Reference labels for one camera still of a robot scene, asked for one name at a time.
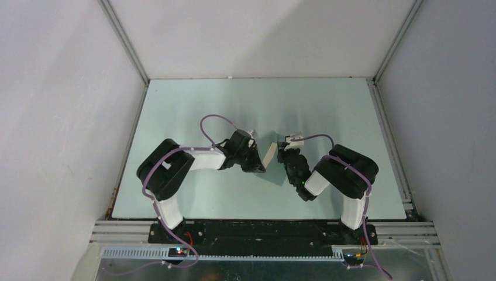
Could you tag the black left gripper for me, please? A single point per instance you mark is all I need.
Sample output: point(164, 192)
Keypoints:
point(255, 165)

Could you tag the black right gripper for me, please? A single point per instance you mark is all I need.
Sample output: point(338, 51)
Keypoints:
point(282, 153)

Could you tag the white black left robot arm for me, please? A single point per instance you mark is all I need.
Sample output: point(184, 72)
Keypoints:
point(164, 170)

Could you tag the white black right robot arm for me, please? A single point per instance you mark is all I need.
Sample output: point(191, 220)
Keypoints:
point(348, 171)

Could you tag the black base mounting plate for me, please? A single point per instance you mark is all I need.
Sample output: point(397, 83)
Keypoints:
point(268, 247)

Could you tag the left controller board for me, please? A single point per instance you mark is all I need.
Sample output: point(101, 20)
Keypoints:
point(178, 252)

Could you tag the controller board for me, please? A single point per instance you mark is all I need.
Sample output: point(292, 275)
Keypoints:
point(178, 252)
point(354, 260)

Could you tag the right controller board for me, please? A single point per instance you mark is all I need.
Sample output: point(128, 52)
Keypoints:
point(354, 260)

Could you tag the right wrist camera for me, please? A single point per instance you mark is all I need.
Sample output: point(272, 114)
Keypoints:
point(293, 141)

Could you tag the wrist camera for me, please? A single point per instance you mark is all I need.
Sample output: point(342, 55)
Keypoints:
point(252, 134)
point(293, 141)

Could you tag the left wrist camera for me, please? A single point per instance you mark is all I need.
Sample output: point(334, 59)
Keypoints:
point(252, 134)

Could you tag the aluminium frame rail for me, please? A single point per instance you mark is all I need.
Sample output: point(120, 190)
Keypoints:
point(402, 233)

